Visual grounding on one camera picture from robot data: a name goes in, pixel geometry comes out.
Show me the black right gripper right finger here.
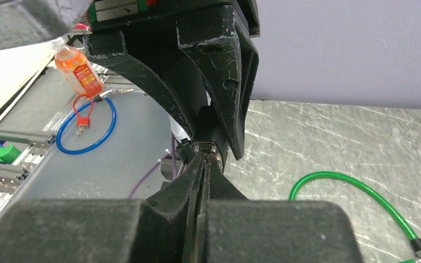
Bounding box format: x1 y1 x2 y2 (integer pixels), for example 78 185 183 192
195 162 363 262

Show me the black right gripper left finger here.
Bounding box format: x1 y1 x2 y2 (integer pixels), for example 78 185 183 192
0 153 205 262

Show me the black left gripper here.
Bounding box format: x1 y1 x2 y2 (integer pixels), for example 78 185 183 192
83 0 260 160

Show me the green cable lock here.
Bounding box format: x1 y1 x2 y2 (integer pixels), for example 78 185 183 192
288 171 421 262

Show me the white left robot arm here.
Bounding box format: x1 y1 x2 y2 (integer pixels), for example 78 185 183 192
83 1 260 159

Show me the orange drink bottle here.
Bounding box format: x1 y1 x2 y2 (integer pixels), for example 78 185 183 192
52 37 103 98

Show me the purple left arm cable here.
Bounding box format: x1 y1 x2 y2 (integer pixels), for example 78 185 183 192
127 134 186 199

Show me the blue cable lock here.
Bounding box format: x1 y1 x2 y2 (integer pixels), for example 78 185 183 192
55 95 117 155

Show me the red cable padlock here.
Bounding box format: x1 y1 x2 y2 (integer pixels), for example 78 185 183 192
72 95 94 135

